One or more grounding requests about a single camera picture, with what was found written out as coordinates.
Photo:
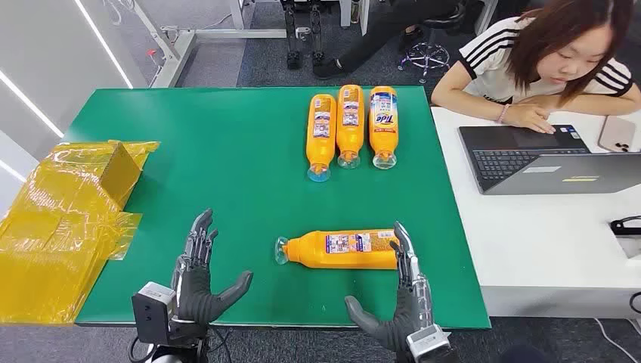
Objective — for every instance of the white metal frame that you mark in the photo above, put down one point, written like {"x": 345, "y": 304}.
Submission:
{"x": 178, "y": 45}

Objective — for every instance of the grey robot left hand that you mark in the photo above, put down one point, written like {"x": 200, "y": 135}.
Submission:
{"x": 193, "y": 295}

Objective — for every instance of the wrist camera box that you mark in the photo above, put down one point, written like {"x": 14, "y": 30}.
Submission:
{"x": 152, "y": 313}
{"x": 428, "y": 343}

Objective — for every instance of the orange bottle blue-tinted cap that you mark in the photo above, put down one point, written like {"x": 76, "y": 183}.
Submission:
{"x": 320, "y": 145}

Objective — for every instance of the pink smartphone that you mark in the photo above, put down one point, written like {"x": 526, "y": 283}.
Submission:
{"x": 617, "y": 133}

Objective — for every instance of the green table mat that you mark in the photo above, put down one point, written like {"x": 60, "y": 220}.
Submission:
{"x": 225, "y": 165}

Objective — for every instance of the orange detergent bottle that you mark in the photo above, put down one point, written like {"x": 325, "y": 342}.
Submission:
{"x": 345, "y": 250}

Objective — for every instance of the yellow film wrapped carton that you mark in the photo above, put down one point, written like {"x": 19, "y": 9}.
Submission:
{"x": 55, "y": 235}

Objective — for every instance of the black office chair chrome base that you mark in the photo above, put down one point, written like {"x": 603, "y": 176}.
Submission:
{"x": 428, "y": 52}

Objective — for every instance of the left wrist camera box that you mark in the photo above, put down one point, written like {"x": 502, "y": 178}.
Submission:
{"x": 152, "y": 313}

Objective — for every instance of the orange bottle Tide label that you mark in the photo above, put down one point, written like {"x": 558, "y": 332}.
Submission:
{"x": 383, "y": 140}

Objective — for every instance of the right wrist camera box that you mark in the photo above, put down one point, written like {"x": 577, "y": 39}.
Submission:
{"x": 428, "y": 343}

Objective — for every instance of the person in black trousers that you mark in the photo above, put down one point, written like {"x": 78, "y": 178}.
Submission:
{"x": 370, "y": 45}

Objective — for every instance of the white desk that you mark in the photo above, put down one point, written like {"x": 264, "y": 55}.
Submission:
{"x": 541, "y": 240}

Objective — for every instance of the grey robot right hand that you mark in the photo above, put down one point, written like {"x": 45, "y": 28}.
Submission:
{"x": 408, "y": 310}

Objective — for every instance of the grey open laptop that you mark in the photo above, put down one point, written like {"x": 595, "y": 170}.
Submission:
{"x": 521, "y": 160}

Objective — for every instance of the black robot legs stand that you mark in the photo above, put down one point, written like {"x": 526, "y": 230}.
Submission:
{"x": 293, "y": 35}

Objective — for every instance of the orange bottle back label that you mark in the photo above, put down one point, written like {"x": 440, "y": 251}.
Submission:
{"x": 350, "y": 135}

